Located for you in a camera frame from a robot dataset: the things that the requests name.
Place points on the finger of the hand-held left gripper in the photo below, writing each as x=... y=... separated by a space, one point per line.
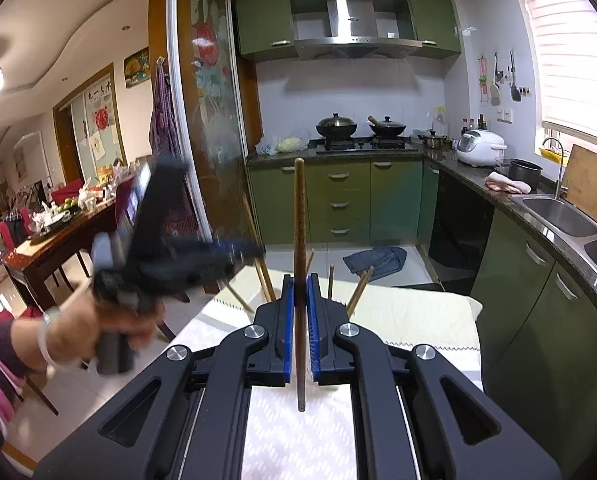
x=238 y=251
x=213 y=272

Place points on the hanging pink utensil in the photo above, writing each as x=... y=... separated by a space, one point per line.
x=482 y=80

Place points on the person's left hand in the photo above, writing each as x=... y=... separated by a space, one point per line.
x=78 y=330

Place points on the white rice cooker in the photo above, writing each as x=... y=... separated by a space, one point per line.
x=478 y=147

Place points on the sliding glass door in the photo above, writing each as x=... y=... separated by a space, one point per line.
x=213 y=110

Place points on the chrome sink faucet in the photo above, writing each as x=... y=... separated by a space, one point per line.
x=558 y=170

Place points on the dark stone kitchen countertop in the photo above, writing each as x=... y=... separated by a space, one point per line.
x=468 y=172

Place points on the wooden dining table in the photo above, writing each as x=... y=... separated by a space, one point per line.
x=58 y=240

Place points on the green wall cabinet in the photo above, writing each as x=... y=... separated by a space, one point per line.
x=433 y=15
x=263 y=20

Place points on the white patterned table cloth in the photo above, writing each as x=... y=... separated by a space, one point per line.
x=298 y=440

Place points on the wooden cutting board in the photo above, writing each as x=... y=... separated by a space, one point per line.
x=591 y=180

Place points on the amber lacquered chopstick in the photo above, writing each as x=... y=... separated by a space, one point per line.
x=264 y=275

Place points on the glass door display cabinet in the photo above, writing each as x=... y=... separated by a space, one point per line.
x=96 y=125

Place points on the cream table cover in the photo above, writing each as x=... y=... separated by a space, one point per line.
x=418 y=315

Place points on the stainless steel double sink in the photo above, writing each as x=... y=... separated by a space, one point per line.
x=558 y=215

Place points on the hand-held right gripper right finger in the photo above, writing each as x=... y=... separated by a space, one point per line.
x=312 y=330

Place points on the red cushioned wooden chair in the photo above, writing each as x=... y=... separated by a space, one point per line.
x=11 y=230

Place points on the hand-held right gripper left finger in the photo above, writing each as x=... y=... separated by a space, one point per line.
x=288 y=330

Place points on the yellow sponge rack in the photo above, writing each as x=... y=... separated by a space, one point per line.
x=551 y=154

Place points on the black wok with lid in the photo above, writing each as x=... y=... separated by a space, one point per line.
x=336 y=126
x=388 y=127

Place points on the dark inner cooking pot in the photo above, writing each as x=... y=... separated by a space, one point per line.
x=524 y=170

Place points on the dark brown chopstick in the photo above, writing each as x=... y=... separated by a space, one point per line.
x=300 y=210
x=309 y=260
x=331 y=285

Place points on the small lidded pot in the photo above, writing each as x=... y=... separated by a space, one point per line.
x=433 y=140

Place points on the pink dish cloth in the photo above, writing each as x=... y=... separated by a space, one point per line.
x=508 y=184

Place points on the stainless steel range hood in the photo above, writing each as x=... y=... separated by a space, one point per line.
x=351 y=25

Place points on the purple plaid apron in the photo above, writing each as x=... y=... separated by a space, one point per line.
x=166 y=120

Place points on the plastic bags of vegetables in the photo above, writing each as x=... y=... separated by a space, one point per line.
x=286 y=144

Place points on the white window blind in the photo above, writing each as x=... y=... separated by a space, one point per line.
x=573 y=45

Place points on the framed wall picture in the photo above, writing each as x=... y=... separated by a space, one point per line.
x=137 y=67

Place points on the gas stove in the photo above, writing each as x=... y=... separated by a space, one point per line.
x=363 y=144

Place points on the clear oil bottle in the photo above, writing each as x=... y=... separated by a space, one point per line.
x=439 y=120

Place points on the light wooden chopstick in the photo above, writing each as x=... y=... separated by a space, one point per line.
x=359 y=290

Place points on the dark sauce bottles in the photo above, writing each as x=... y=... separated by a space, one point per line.
x=473 y=124

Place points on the blue cloth on floor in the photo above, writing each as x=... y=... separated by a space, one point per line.
x=376 y=261

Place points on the black built-in dishwasher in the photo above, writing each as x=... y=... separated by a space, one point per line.
x=458 y=230

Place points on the green sink base cabinet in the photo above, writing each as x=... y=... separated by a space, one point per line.
x=538 y=320

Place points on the green base cabinet with drawers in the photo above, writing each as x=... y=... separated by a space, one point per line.
x=338 y=200

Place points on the hanging black spatula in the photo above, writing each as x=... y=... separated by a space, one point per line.
x=514 y=85

